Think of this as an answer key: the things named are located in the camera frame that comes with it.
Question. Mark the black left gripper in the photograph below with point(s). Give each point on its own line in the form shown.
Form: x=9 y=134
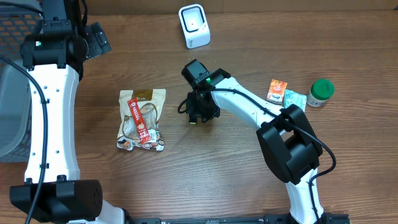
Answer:
x=97 y=43

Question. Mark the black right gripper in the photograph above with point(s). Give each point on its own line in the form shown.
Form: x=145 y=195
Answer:
x=193 y=110

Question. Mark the yellow black marker pen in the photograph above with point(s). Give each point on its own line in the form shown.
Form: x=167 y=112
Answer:
x=192 y=120

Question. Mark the beige PanTree snack pouch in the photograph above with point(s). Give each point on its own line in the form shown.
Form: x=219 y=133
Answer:
x=150 y=103

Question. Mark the red Nescafe coffee stick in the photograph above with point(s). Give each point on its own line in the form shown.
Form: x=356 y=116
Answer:
x=141 y=127

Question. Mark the orange snack box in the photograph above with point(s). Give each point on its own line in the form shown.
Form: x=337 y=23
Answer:
x=276 y=92

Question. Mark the teal tissue pack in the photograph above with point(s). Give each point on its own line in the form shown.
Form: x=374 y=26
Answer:
x=294 y=98

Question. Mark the green lid jar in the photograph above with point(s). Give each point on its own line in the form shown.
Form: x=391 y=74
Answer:
x=320 y=92

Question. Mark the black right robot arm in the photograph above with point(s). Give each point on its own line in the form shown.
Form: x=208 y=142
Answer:
x=287 y=140

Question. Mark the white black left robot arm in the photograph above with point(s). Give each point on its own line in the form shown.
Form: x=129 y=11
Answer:
x=52 y=60

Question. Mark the white barcode scanner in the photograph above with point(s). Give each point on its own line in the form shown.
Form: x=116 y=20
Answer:
x=194 y=25

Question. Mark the grey plastic mesh basket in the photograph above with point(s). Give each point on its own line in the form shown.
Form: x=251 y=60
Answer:
x=16 y=23

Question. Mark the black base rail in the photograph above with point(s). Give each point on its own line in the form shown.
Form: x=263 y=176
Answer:
x=327 y=218

